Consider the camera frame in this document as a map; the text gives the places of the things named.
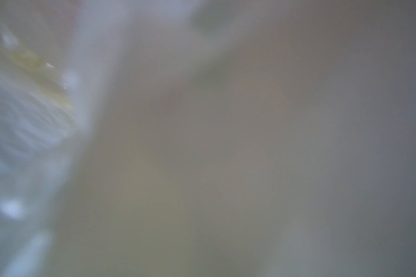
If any yellow plastic bag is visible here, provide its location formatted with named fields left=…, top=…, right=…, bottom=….
left=0, top=1, right=416, bottom=277

